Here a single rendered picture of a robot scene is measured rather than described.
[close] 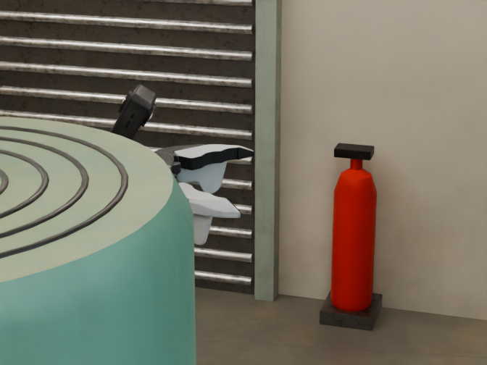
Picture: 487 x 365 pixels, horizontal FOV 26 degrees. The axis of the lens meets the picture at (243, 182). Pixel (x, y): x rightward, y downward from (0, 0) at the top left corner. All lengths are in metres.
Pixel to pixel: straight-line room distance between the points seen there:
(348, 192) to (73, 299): 3.14
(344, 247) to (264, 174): 0.37
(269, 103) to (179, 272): 3.17
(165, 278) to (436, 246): 3.30
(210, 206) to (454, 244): 2.52
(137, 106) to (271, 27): 2.30
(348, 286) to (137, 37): 1.09
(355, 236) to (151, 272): 3.15
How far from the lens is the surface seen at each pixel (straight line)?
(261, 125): 3.50
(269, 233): 3.62
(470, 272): 3.61
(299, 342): 3.45
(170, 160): 1.18
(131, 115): 1.13
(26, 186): 0.33
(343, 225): 3.44
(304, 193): 3.61
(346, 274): 3.50
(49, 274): 0.27
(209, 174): 1.23
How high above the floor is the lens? 1.61
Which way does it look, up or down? 19 degrees down
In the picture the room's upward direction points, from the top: straight up
